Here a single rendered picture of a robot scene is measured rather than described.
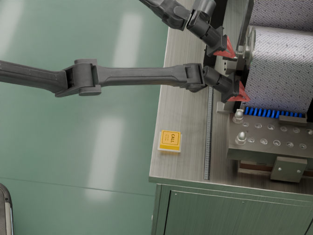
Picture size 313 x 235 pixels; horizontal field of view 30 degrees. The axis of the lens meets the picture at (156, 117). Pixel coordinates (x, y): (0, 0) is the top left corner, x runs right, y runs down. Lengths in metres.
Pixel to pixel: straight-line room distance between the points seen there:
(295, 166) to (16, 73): 0.96
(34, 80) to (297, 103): 0.92
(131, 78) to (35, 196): 1.39
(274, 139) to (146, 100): 1.56
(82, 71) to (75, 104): 1.68
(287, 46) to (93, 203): 1.48
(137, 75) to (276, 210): 0.73
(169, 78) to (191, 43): 0.64
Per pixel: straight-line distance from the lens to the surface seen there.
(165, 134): 2.11
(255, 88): 2.04
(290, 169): 2.03
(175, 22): 1.90
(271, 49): 1.94
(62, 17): 4.03
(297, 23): 2.17
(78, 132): 3.31
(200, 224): 2.26
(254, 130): 2.04
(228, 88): 2.01
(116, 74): 1.81
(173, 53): 2.45
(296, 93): 2.07
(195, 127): 2.18
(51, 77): 1.76
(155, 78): 1.87
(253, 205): 2.14
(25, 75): 1.69
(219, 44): 1.92
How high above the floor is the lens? 2.55
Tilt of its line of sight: 49 degrees down
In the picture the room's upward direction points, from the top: 6 degrees clockwise
